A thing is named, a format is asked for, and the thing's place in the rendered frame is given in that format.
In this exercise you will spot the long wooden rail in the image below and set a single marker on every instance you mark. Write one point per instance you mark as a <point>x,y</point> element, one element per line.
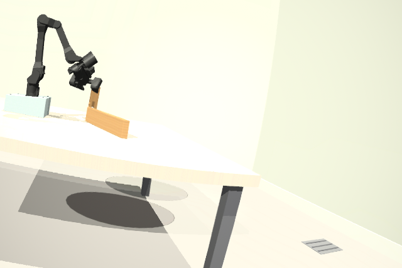
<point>108,122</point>

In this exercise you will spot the wooden post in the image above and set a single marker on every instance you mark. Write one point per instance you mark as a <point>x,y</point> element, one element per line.
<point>94,99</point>

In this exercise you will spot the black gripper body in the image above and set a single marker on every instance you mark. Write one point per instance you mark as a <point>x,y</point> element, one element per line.
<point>84,80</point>

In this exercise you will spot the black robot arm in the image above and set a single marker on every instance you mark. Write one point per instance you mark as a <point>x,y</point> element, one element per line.
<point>78,69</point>

